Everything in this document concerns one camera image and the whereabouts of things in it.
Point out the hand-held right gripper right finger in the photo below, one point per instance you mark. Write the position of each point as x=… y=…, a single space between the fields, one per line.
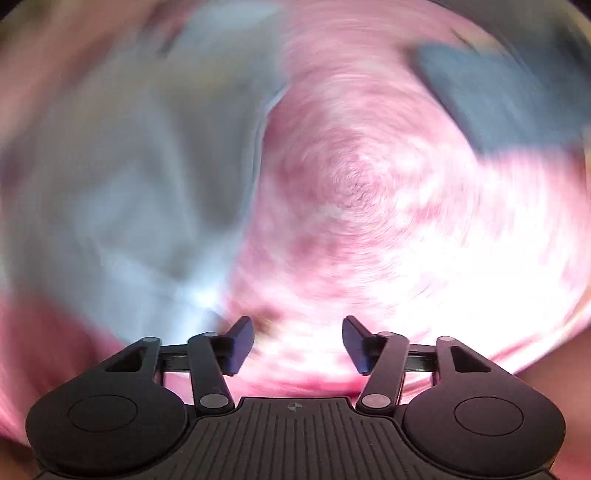
x=353 y=344

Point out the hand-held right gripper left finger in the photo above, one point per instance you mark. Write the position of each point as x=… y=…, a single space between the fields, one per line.
x=242 y=342

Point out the light blue sweatshirt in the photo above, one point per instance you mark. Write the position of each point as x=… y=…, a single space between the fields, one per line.
x=129 y=184

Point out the pink floral blanket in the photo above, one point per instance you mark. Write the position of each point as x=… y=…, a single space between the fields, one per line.
x=369 y=207

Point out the blue-grey folded garment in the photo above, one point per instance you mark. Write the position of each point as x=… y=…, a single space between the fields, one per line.
x=498 y=92

